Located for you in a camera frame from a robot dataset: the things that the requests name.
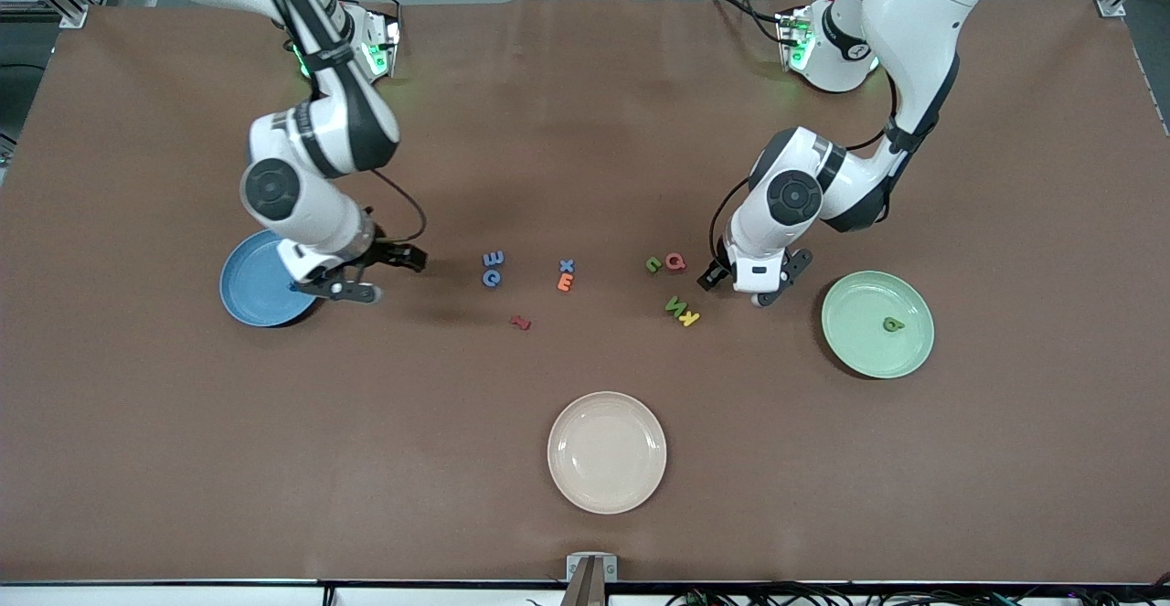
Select table cover sheet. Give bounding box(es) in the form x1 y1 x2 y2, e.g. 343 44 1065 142
0 0 1170 584

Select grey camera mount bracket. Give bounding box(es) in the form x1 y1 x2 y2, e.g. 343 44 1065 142
562 553 618 606

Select blue plate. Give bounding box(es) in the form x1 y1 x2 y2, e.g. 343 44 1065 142
219 229 321 328

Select green plate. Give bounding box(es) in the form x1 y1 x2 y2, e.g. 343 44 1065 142
821 271 935 380

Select tangled black cables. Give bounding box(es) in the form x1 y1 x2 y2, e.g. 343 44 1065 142
667 579 1170 606

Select beige plate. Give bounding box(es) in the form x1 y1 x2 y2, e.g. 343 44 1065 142
548 391 667 516

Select white table edge rail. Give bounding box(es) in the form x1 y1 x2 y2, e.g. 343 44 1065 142
0 581 1170 606

